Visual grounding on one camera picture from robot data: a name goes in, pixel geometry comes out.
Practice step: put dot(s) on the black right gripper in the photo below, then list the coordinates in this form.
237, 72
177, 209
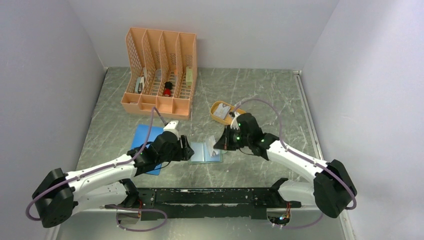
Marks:
224, 142

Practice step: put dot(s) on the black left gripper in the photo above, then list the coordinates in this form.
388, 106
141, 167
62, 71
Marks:
184, 152

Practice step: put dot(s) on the silver credit card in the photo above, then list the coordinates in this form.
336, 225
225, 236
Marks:
210, 142

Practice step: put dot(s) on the yellow oval tray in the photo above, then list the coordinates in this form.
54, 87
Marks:
228, 118

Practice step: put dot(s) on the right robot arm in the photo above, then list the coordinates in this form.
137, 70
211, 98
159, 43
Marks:
328, 185

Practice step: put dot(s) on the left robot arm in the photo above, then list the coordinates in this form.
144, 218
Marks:
61, 195

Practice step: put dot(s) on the silver VIP card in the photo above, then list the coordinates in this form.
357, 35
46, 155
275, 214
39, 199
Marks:
221, 111

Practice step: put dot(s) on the blue notebook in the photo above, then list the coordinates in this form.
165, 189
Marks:
140, 137

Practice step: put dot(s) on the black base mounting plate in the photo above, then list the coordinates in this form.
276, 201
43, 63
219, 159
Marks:
185, 203

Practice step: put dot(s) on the red black small bottle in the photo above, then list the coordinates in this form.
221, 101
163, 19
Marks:
167, 91

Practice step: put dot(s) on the pale green eraser block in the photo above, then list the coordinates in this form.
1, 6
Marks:
189, 77

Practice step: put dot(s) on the white grey utility knife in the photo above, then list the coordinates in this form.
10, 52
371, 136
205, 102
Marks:
139, 85

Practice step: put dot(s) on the orange plastic file organizer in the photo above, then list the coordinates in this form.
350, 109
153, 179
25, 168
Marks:
160, 56

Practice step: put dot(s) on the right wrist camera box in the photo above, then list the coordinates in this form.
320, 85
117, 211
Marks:
235, 115

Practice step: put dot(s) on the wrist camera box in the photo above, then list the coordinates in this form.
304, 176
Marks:
235, 115
172, 126

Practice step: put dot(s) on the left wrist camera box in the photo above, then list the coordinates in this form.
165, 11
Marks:
172, 126

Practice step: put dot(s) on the aluminium table edge rail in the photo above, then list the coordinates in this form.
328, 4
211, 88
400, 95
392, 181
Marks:
307, 113

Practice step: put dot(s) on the aluminium front frame rail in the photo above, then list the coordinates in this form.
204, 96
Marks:
304, 223

